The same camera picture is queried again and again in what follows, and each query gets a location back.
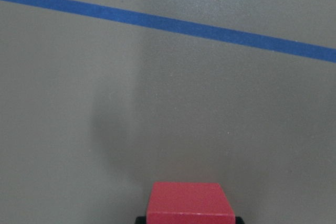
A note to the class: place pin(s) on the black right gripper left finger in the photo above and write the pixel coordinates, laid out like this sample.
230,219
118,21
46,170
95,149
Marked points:
140,220

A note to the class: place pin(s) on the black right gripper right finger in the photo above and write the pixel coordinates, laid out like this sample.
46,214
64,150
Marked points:
239,220

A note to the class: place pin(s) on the red cube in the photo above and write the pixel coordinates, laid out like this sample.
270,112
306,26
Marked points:
178,202

